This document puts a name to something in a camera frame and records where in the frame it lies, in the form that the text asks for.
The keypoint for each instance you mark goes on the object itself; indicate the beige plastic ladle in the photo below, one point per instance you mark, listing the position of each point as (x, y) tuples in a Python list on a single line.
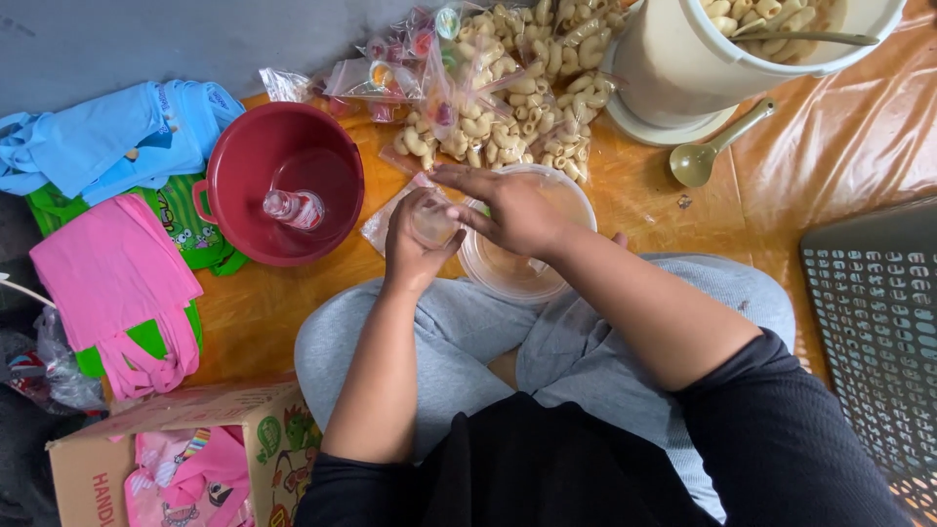
[(694, 165)]

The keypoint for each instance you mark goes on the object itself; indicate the small clear bottle red label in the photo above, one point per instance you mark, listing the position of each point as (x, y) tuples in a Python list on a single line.
[(294, 208)]

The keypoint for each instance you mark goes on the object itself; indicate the plain green tote bag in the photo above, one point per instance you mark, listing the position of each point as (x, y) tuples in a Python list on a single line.
[(150, 338)]

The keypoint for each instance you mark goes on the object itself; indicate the crumpled clear plastic wrapper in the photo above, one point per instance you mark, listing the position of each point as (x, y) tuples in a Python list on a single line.
[(284, 85)]

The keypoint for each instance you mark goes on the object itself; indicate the pink printed bags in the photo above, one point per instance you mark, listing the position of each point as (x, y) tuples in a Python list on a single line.
[(197, 476)]

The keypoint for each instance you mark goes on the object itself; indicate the person's grey trousers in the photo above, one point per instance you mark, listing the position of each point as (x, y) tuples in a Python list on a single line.
[(468, 329)]

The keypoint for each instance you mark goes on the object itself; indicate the loose macaroni snacks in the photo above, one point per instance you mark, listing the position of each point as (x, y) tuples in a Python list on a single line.
[(776, 18)]

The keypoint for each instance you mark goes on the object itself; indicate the green cartoon tote bag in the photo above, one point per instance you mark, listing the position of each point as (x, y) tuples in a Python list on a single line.
[(187, 219)]

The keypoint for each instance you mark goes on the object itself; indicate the beige plastic spoon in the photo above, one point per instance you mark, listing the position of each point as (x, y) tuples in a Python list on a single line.
[(812, 36)]

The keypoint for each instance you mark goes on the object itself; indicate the cream plastic bucket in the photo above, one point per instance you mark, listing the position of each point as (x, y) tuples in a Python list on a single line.
[(673, 66)]

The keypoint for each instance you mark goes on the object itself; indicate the pile of macaroni snack packets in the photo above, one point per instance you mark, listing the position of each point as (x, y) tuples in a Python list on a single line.
[(505, 95)]

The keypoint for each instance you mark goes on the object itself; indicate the grey perforated plastic basket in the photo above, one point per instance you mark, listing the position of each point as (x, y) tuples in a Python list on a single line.
[(871, 329)]

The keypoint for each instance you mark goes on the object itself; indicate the person's black shirt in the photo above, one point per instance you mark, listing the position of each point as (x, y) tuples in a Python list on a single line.
[(556, 468)]

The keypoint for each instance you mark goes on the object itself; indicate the clear round plastic container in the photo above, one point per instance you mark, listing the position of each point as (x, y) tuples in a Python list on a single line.
[(512, 274)]

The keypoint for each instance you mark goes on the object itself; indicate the pink tote bags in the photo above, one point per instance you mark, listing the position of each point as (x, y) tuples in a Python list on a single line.
[(110, 285)]

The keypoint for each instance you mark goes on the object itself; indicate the person's right hand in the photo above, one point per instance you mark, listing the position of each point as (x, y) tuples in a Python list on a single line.
[(521, 212)]

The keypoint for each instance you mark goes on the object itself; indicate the thin white stick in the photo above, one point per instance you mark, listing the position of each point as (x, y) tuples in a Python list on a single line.
[(26, 291)]

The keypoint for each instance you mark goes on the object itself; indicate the small clear plastic bag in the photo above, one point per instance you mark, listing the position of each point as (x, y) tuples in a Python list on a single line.
[(433, 225)]

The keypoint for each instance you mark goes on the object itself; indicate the orange plastic sheet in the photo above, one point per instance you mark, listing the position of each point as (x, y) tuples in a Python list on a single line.
[(820, 154)]

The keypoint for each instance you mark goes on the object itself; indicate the blue tote bags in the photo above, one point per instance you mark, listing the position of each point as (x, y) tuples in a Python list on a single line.
[(110, 139)]

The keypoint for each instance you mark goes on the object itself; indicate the small clear plastic scrap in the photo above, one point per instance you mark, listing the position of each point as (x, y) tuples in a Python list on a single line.
[(684, 201)]

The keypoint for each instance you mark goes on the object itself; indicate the red plastic bowl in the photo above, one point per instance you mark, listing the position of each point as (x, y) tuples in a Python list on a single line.
[(252, 219)]

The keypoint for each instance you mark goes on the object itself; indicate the printed cardboard box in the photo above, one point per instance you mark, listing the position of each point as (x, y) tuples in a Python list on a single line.
[(282, 439)]

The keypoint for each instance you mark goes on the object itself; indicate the person's left hand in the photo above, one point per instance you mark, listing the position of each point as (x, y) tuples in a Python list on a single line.
[(407, 257)]

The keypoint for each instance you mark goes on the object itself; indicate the crumpled clear plastic sack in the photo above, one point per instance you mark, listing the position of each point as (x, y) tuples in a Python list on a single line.
[(62, 373)]

